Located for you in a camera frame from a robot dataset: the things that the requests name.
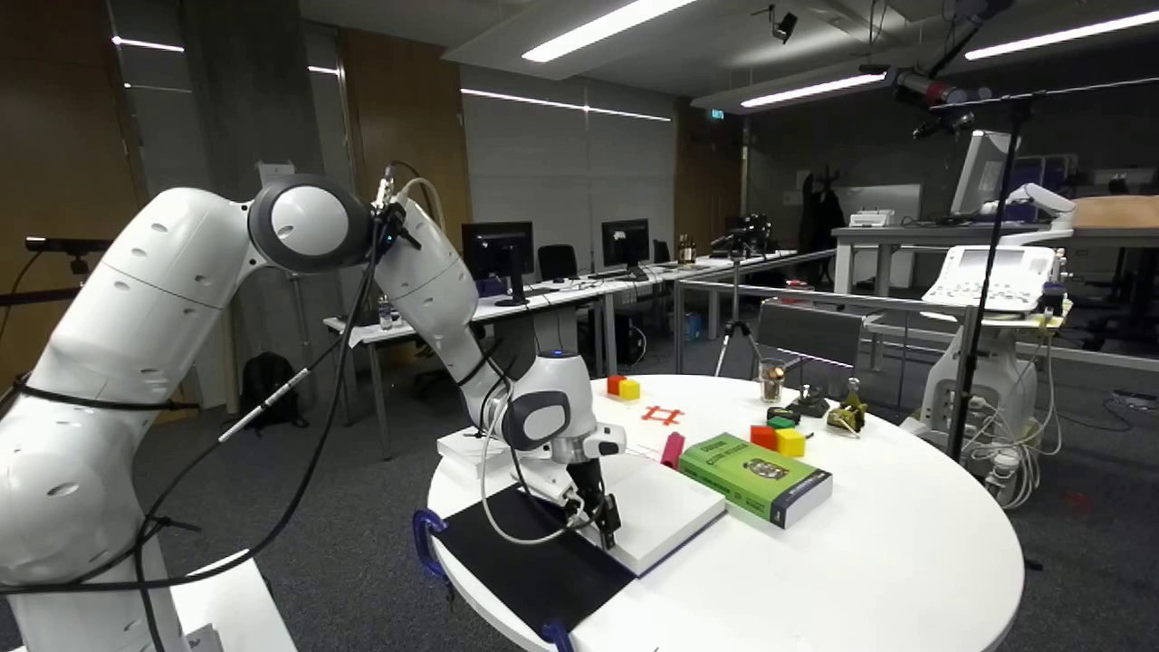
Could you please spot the green book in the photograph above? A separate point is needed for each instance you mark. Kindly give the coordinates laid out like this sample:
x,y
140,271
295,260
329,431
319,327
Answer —
x,y
746,471

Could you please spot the green round block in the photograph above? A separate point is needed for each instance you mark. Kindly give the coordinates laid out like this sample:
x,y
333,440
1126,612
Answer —
x,y
783,419

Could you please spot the long white desk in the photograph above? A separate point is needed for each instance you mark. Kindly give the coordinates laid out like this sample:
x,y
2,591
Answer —
x,y
567,291

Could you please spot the long ceiling light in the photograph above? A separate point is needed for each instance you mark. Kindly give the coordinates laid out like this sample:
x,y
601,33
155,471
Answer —
x,y
817,93
562,105
601,27
147,44
1063,38

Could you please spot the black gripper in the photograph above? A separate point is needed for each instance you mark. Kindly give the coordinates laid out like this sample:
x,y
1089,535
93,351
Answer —
x,y
580,497

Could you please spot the orange and yellow block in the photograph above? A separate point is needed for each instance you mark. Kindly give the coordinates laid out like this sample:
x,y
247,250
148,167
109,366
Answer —
x,y
625,388

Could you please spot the red flat cross frame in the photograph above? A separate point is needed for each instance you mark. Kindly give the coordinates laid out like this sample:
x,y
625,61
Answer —
x,y
653,410

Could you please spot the white robot base platform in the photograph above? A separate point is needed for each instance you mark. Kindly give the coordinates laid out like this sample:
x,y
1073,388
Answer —
x,y
237,603

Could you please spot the ceiling camera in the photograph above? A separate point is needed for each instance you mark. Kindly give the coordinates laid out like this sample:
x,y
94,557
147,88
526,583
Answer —
x,y
783,23

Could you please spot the black computer monitor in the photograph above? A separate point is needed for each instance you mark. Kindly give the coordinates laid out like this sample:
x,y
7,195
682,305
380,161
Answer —
x,y
496,250
625,239

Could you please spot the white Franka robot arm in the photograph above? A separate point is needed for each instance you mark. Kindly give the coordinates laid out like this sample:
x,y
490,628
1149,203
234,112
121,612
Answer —
x,y
147,312

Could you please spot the black camera tripod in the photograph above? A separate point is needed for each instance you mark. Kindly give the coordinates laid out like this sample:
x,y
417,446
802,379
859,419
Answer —
x,y
737,327

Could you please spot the dark toy figure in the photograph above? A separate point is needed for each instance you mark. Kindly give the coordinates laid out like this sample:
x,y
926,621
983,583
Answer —
x,y
843,419

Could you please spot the black pole stand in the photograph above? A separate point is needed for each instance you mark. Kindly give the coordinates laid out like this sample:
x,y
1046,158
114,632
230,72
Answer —
x,y
983,320

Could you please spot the black camera on stand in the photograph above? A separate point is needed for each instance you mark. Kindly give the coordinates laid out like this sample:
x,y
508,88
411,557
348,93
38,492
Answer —
x,y
65,244

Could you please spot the black table mat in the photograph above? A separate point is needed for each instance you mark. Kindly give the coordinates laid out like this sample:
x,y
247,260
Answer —
x,y
517,567

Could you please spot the blue cover book white pages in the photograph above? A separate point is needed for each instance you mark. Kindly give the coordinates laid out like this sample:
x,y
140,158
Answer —
x,y
655,512

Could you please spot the grey panel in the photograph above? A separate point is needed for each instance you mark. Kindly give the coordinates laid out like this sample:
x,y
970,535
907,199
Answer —
x,y
810,329

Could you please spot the black backpack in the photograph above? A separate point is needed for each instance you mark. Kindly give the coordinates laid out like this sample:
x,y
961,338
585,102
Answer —
x,y
268,386

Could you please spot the green exit sign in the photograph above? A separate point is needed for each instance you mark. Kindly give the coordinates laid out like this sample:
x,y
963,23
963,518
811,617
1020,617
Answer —
x,y
715,112

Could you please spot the person in black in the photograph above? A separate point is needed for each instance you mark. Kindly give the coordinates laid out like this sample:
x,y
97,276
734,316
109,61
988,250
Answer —
x,y
818,219

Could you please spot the small jar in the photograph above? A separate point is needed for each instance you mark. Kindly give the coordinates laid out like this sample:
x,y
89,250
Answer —
x,y
771,386

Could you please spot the small black object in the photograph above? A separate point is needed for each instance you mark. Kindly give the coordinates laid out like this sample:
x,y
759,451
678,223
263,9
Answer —
x,y
810,402

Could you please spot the white ultrasound machine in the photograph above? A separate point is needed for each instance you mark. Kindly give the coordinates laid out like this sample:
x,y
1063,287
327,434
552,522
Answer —
x,y
1027,285

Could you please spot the red and yellow block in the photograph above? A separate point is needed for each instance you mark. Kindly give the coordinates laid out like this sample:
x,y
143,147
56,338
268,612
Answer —
x,y
779,440

